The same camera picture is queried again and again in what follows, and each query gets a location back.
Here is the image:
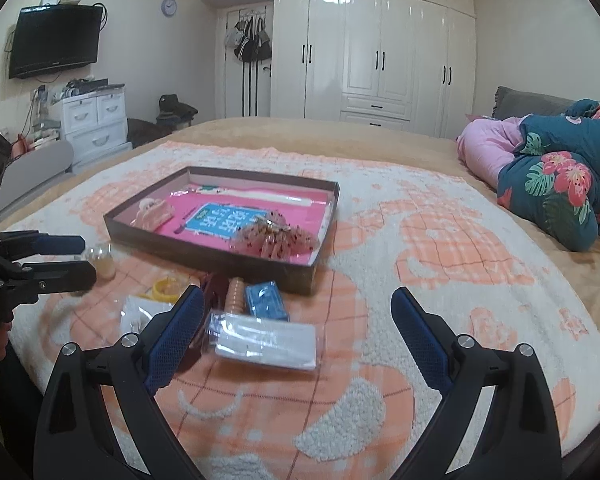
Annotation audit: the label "pearl hair clip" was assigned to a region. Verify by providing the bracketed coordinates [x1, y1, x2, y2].
[85, 243, 117, 281]

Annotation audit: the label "white earring card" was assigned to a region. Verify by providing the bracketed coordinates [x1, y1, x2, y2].
[120, 296, 172, 335]

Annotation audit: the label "yellow rings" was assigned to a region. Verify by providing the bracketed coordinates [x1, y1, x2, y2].
[147, 275, 194, 305]

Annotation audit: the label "pale pink hair clip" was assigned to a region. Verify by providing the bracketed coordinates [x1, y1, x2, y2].
[132, 198, 174, 232]

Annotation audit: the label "dark red hair claw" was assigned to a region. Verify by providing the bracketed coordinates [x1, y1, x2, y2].
[176, 273, 230, 374]

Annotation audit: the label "beige wavy hair comb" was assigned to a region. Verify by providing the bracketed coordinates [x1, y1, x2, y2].
[225, 278, 246, 314]

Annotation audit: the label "blue packet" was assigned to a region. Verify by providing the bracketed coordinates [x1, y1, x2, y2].
[244, 282, 289, 322]

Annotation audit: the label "grey chair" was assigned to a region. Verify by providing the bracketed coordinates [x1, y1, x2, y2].
[0, 140, 73, 218]

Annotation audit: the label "white drawer cabinet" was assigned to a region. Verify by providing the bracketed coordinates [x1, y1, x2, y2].
[50, 86, 132, 168]

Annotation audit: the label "orange white patterned blanket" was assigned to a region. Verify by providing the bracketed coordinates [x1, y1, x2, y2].
[19, 142, 600, 479]

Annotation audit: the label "brown bag on floor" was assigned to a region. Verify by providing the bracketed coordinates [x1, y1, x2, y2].
[128, 118, 173, 148]

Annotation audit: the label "pink book in box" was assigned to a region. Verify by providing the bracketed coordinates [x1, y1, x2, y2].
[155, 183, 334, 250]

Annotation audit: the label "dark clothes pile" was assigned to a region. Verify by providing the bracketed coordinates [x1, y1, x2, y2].
[156, 94, 198, 129]

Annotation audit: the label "brown shallow cardboard box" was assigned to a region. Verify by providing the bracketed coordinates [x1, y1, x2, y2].
[104, 167, 340, 295]

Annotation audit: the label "blue floral quilt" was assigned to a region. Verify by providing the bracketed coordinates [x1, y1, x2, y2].
[496, 100, 600, 252]

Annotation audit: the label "white door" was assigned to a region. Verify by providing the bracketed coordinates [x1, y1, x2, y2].
[214, 1, 276, 120]

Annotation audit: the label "pink quilt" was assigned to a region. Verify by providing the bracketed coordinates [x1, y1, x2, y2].
[456, 117, 522, 190]

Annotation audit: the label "tan bed sheet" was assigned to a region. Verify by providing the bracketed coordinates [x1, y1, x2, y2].
[0, 118, 600, 332]

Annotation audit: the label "hanging bags on door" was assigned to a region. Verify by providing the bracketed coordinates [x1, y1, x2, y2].
[224, 15, 273, 64]

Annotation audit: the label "grey headboard cushion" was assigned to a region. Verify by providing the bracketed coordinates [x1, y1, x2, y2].
[492, 86, 573, 120]

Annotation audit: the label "white wardrobe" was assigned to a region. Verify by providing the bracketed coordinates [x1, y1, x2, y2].
[199, 0, 477, 140]

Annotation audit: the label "black wall television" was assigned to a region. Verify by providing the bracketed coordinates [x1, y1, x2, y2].
[8, 4, 104, 79]

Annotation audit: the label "purple wall clock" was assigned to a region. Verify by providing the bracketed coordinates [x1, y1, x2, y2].
[161, 0, 178, 18]

